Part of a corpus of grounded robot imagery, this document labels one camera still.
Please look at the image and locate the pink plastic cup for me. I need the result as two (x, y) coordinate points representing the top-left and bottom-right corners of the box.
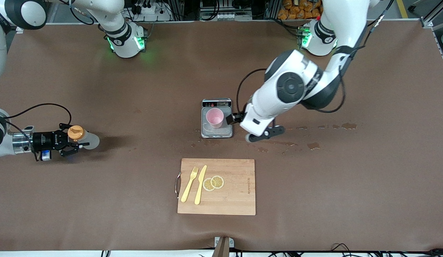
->
(206, 108), (225, 129)

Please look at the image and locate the clear sauce bottle orange cap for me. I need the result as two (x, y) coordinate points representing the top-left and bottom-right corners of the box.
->
(67, 125), (100, 150)

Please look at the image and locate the silver digital kitchen scale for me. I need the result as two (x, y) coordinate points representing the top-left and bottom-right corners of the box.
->
(201, 99), (233, 139)

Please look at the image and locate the yellow plastic knife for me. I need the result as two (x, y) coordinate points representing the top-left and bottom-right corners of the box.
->
(194, 165), (208, 206)

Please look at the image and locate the wooden cutting board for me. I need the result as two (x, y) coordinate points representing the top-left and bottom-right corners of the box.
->
(175, 158), (257, 216)

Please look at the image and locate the yellow plastic fork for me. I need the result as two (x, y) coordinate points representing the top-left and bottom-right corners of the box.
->
(181, 166), (199, 203)

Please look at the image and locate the brown table cover mat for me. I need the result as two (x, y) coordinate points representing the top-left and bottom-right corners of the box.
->
(0, 20), (443, 252)

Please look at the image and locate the orange snack pile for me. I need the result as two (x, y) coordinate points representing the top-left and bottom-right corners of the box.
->
(277, 0), (324, 20)

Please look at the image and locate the white power strip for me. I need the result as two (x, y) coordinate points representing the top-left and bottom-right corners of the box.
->
(133, 4), (173, 22)

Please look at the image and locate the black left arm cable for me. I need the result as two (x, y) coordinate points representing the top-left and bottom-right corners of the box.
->
(237, 0), (395, 115)

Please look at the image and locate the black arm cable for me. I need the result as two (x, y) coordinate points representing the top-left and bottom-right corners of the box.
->
(3, 103), (72, 126)
(237, 0), (395, 115)

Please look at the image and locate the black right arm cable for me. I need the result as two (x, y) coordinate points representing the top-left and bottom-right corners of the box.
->
(3, 103), (72, 126)

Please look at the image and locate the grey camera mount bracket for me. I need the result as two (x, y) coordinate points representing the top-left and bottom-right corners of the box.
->
(214, 236), (235, 257)

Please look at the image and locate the black looped cable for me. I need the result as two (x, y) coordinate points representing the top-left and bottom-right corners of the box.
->
(330, 243), (355, 255)

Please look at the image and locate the aluminium frame rail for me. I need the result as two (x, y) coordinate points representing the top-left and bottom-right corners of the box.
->
(407, 0), (443, 28)

